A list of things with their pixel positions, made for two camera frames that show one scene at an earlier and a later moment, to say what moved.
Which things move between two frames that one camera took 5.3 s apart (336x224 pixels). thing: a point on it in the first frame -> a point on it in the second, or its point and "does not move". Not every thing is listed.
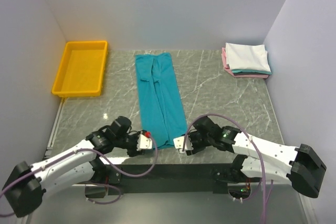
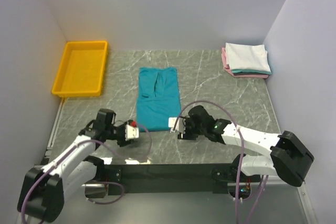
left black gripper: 134,150 -> 122,135
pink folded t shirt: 224,58 does not move
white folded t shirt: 252,57 does not move
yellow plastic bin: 82,68 does not move
